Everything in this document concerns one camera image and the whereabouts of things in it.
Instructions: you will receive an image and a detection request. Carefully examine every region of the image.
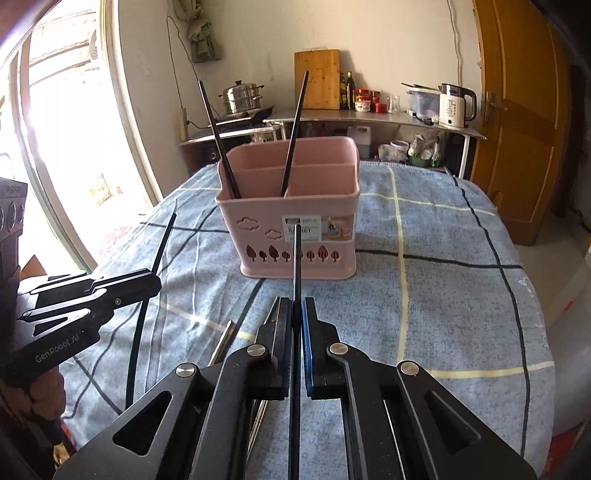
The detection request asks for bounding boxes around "black power cable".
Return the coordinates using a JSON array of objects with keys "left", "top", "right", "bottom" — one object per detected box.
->
[{"left": 165, "top": 14, "right": 218, "bottom": 132}]

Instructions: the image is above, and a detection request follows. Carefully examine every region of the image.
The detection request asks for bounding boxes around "black gas stove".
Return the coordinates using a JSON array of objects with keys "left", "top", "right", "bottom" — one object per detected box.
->
[{"left": 213, "top": 105, "right": 275, "bottom": 126}]

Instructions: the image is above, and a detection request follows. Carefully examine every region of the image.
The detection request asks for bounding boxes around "black chopstick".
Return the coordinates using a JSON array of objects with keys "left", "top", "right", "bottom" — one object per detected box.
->
[
  {"left": 287, "top": 224, "right": 303, "bottom": 480},
  {"left": 198, "top": 80, "right": 242, "bottom": 200},
  {"left": 127, "top": 199, "right": 178, "bottom": 409},
  {"left": 280, "top": 71, "right": 310, "bottom": 198}
]

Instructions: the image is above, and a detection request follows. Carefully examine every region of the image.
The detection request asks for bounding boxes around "steel stove counter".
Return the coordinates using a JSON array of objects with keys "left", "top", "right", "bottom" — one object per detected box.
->
[{"left": 178, "top": 124, "right": 283, "bottom": 176}]

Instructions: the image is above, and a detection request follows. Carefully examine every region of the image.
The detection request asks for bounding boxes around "person's left hand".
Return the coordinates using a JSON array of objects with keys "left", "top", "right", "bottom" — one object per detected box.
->
[{"left": 17, "top": 368, "right": 66, "bottom": 422}]

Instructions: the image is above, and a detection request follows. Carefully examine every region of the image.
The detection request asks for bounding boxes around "steel steamer pot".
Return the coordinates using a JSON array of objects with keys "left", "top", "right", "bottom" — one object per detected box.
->
[{"left": 218, "top": 80, "right": 265, "bottom": 115}]

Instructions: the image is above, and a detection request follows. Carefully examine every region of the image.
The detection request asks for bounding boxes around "clear water filter jug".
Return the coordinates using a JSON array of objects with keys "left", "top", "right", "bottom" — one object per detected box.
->
[{"left": 401, "top": 82, "right": 441, "bottom": 120}]

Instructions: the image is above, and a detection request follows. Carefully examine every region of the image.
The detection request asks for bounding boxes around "wooden door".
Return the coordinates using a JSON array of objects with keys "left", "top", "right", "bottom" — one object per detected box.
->
[{"left": 471, "top": 0, "right": 571, "bottom": 245}]

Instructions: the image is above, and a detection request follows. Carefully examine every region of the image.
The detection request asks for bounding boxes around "hanging cloth bag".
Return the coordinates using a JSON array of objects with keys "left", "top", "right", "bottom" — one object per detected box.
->
[{"left": 178, "top": 0, "right": 227, "bottom": 63}]

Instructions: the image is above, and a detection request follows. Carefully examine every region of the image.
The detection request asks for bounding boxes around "pink utensil basket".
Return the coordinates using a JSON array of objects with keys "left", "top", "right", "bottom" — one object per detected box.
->
[{"left": 215, "top": 137, "right": 362, "bottom": 279}]

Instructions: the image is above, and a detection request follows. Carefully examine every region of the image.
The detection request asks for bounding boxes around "black round-dial appliance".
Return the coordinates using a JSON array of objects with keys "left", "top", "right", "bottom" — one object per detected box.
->
[{"left": 194, "top": 144, "right": 222, "bottom": 171}]

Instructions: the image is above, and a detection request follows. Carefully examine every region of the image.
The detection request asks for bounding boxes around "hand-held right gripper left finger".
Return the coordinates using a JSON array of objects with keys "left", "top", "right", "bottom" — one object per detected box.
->
[{"left": 53, "top": 296, "right": 296, "bottom": 480}]

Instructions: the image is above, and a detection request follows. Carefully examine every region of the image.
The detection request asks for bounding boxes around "white window frame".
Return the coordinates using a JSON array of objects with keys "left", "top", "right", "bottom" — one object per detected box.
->
[{"left": 9, "top": 0, "right": 160, "bottom": 273}]

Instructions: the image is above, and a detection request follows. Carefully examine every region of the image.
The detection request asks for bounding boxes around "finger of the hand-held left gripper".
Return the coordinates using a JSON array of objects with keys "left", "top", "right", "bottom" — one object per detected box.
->
[
  {"left": 31, "top": 269, "right": 156, "bottom": 297},
  {"left": 21, "top": 273, "right": 164, "bottom": 337}
]

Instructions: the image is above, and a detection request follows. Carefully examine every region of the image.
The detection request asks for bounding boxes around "long steel counter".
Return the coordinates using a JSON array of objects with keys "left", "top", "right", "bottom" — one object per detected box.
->
[{"left": 263, "top": 110, "right": 488, "bottom": 181}]

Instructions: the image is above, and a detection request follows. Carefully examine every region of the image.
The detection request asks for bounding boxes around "silver metal chopstick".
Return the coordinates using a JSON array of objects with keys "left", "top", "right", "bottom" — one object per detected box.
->
[{"left": 209, "top": 320, "right": 239, "bottom": 368}]

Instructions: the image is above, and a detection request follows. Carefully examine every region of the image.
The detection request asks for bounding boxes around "metal door handle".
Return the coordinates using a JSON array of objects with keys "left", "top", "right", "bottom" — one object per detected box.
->
[{"left": 482, "top": 91, "right": 508, "bottom": 121}]

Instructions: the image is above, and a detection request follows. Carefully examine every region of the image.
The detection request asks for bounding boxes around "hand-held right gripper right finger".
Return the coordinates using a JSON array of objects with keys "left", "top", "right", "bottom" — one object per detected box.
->
[{"left": 301, "top": 296, "right": 539, "bottom": 480}]

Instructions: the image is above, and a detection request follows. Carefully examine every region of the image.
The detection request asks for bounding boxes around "blue plaid table cloth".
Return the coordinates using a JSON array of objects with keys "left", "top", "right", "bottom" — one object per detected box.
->
[{"left": 55, "top": 159, "right": 557, "bottom": 480}]

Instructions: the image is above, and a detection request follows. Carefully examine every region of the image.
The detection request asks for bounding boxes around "white plastic bag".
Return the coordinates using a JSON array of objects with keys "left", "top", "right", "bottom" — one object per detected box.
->
[{"left": 379, "top": 141, "right": 409, "bottom": 162}]

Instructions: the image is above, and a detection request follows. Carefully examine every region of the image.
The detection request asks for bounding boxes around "wooden cutting board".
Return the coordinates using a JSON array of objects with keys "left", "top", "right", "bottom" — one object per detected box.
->
[{"left": 294, "top": 49, "right": 341, "bottom": 110}]

